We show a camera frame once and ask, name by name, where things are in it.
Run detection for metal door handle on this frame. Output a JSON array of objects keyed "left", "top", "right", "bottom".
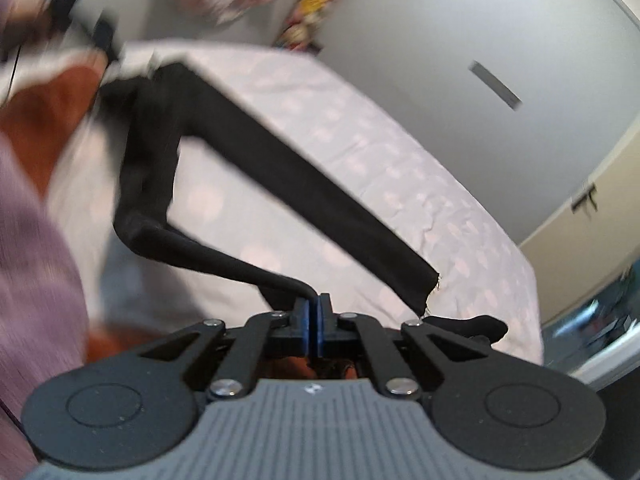
[{"left": 570, "top": 183, "right": 599, "bottom": 214}]

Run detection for purple knit sleeve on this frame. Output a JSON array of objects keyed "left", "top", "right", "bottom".
[{"left": 0, "top": 138, "right": 91, "bottom": 480}]

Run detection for orange red garment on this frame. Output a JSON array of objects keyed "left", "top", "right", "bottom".
[{"left": 1, "top": 50, "right": 107, "bottom": 198}]

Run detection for pink polka dot bedsheet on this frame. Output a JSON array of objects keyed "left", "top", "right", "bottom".
[{"left": 47, "top": 41, "right": 544, "bottom": 363}]

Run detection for grey wall vent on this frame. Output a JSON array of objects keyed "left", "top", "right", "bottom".
[{"left": 470, "top": 61, "right": 522, "bottom": 110}]

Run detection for black jeans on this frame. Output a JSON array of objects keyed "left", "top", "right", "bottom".
[{"left": 88, "top": 63, "right": 529, "bottom": 333}]

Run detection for cream door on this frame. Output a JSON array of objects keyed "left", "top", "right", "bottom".
[{"left": 521, "top": 122, "right": 639, "bottom": 325}]

